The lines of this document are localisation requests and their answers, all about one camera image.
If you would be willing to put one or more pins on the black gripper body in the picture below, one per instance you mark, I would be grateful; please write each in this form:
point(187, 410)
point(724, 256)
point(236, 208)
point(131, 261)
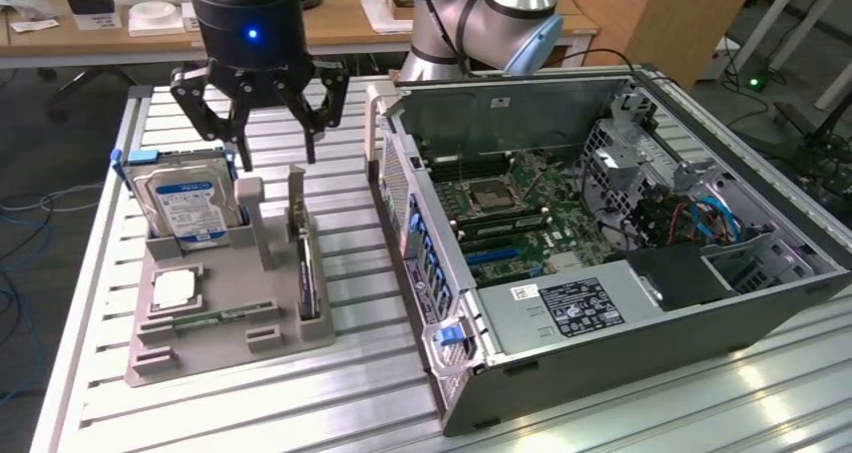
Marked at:
point(253, 54)

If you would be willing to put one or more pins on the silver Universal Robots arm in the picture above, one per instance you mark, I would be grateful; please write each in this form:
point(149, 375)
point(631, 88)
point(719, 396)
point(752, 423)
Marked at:
point(505, 4)

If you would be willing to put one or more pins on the grey parts rack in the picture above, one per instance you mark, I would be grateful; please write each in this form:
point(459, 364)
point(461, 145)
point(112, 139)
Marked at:
point(265, 293)

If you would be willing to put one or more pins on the wooden cabinet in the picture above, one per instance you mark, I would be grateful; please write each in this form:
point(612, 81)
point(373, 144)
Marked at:
point(665, 24)

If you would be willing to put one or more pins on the graphics card with grey bracket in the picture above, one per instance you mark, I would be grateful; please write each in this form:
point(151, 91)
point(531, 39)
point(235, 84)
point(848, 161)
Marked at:
point(305, 273)

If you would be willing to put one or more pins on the blue case latch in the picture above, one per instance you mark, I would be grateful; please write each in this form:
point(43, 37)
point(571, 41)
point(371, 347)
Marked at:
point(447, 335)

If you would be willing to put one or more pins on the open grey PC case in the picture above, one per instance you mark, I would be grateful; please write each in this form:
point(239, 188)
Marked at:
point(599, 373)

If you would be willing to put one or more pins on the metal disk bay cage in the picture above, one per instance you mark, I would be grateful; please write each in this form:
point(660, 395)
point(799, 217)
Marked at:
point(619, 168)

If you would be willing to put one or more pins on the blue expansion slot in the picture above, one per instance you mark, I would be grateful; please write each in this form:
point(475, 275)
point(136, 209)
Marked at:
point(492, 257)

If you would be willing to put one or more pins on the black and white label box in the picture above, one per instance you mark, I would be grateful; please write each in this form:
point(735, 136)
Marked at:
point(93, 11)

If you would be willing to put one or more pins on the wooden desk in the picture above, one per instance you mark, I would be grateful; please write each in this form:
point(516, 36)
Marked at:
point(100, 44)

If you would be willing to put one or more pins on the silver chipset heatsink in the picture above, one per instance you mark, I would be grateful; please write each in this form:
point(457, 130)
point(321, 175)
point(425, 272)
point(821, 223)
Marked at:
point(571, 261)

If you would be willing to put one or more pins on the CPU socket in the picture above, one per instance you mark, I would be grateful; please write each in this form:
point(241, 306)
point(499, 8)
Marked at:
point(491, 196)

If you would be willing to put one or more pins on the grey power supply unit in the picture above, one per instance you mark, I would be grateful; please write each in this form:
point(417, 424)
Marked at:
point(572, 308)

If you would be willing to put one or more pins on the white paper card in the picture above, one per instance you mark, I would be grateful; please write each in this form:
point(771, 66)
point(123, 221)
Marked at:
point(33, 25)

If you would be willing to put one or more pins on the white table frame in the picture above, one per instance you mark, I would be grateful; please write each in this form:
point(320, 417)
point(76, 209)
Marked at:
point(792, 4)

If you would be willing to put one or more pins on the black chair base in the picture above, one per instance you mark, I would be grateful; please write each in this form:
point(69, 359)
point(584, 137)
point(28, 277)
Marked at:
point(73, 89)

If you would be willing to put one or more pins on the silver CPU chip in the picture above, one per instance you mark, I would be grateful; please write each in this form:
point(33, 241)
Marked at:
point(175, 289)

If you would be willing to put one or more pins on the hard disk with blue carrier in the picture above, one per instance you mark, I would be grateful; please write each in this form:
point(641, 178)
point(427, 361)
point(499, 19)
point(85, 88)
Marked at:
point(193, 208)

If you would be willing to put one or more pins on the green RAM stick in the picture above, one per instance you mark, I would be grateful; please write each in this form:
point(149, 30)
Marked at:
point(499, 226)
point(213, 317)

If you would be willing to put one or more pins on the white paper stack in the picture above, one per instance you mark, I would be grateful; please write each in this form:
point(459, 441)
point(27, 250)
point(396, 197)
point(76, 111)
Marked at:
point(385, 16)

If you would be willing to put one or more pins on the green motherboard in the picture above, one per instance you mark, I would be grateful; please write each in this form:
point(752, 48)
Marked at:
point(565, 223)

